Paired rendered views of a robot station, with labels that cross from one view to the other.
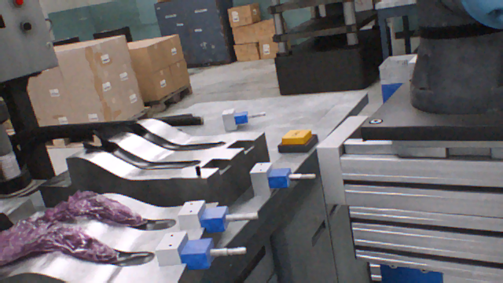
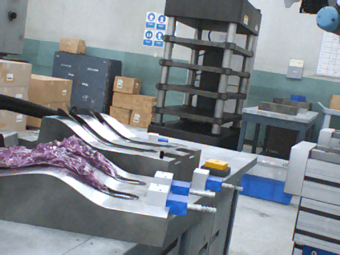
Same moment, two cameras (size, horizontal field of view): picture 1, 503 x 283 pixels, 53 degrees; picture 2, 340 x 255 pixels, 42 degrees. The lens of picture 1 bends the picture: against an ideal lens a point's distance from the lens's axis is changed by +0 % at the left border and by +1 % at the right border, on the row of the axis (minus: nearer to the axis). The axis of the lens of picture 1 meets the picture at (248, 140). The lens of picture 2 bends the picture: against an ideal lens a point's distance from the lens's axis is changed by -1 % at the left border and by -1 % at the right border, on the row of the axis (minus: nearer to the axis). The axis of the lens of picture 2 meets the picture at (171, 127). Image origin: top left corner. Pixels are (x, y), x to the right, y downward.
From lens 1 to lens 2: 0.34 m
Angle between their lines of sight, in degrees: 15
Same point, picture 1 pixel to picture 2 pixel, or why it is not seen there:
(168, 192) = (128, 166)
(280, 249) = (186, 246)
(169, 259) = (157, 200)
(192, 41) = (77, 91)
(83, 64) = not seen: outside the picture
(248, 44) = (123, 109)
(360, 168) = (321, 169)
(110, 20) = not seen: hidden behind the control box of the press
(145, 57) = (40, 89)
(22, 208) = (12, 139)
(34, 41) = (12, 28)
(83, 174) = (53, 134)
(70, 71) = not seen: outside the picture
